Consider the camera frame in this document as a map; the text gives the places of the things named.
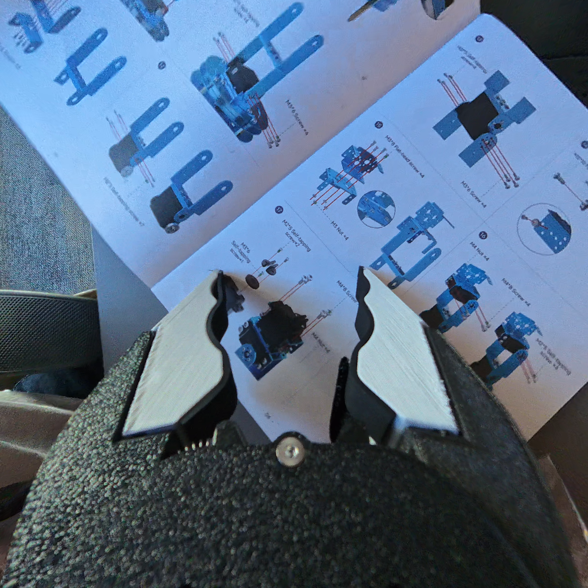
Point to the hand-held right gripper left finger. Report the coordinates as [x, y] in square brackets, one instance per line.
[179, 376]

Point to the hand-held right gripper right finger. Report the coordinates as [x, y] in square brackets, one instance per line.
[399, 367]

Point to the white instruction manual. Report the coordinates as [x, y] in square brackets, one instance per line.
[321, 138]

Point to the black mesh chair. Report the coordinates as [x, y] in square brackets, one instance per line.
[46, 330]

